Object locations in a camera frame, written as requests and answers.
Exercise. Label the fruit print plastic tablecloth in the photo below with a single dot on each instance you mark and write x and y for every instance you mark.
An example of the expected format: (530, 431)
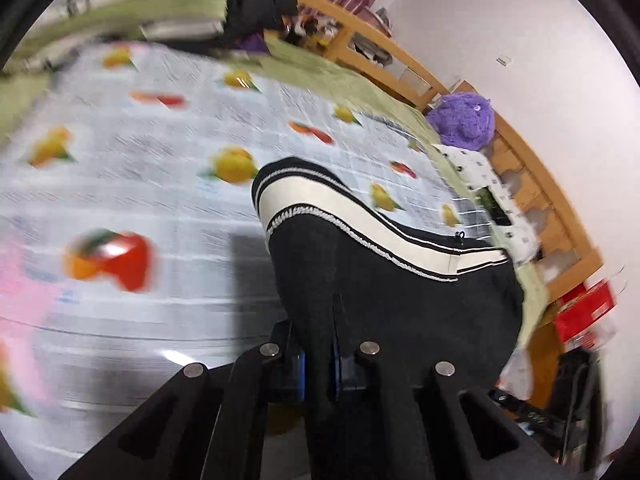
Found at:
(150, 185)

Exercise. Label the purple cloth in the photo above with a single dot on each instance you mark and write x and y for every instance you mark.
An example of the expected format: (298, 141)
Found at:
(252, 42)

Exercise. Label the white wall switch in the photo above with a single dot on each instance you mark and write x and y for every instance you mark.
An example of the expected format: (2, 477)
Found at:
(504, 59)

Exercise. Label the black white-striped pants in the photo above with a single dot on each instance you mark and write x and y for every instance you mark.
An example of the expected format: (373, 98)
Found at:
(400, 310)

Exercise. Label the black jacket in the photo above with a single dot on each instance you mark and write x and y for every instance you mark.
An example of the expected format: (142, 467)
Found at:
(255, 0)

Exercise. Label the green bed sheet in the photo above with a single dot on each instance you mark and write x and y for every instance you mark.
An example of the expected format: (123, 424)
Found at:
(340, 80)

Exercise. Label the white flower print quilt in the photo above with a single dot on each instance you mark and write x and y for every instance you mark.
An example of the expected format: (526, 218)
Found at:
(125, 0)

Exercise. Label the white flower print pillow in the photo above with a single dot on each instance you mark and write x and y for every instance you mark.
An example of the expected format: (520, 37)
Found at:
(490, 185)

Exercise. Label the black metal stand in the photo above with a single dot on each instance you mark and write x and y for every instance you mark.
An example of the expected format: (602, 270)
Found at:
(570, 400)

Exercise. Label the wooden bed frame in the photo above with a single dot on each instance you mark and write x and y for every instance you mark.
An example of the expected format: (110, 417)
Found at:
(530, 160)

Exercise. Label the purple plush toy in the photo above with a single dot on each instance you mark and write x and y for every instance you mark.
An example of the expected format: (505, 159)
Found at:
(460, 120)

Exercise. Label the pile of cardboard clutter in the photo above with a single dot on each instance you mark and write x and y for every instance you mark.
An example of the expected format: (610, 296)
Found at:
(372, 45)

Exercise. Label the red box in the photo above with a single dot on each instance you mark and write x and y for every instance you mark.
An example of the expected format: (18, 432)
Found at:
(585, 310)

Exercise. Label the pink cloth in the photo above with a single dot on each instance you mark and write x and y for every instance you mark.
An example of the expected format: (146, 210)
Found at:
(20, 310)

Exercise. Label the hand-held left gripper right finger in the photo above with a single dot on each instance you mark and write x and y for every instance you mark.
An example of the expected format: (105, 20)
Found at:
(350, 372)

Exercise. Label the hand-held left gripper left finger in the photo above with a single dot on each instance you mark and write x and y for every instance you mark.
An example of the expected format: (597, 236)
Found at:
(280, 360)

